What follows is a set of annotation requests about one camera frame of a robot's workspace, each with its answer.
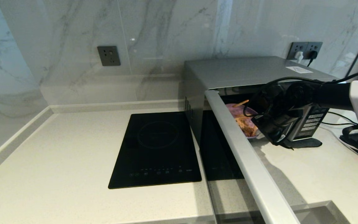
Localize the fried chicken piece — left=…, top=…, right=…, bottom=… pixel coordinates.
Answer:
left=236, top=117, right=258, bottom=137

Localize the purple plate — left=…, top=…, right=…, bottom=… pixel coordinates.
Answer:
left=226, top=104, right=259, bottom=139

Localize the dark glass microwave door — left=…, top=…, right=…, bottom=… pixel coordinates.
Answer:
left=199, top=90, right=301, bottom=224

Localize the black pad under microwave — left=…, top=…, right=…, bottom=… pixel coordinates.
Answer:
left=280, top=138, right=323, bottom=149

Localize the white paper sheet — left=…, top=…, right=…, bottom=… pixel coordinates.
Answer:
left=286, top=66, right=313, bottom=74

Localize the black power plug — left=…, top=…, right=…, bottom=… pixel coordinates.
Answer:
left=307, top=50, right=318, bottom=67

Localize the grey cabinet front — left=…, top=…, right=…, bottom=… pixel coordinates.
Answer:
left=292, top=205, right=338, bottom=224

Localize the black induction cooktop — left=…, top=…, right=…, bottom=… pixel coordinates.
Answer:
left=108, top=112, right=202, bottom=189

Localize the thin black power cable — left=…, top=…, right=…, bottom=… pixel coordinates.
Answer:
left=321, top=122, right=358, bottom=127
left=327, top=111, right=358, bottom=125

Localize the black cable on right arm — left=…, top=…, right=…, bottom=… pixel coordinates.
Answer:
left=243, top=71, right=358, bottom=118

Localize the grey double wall socket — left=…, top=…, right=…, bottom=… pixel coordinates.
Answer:
left=287, top=42, right=323, bottom=60

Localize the grey single wall socket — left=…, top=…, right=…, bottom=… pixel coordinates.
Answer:
left=97, top=46, right=121, bottom=67

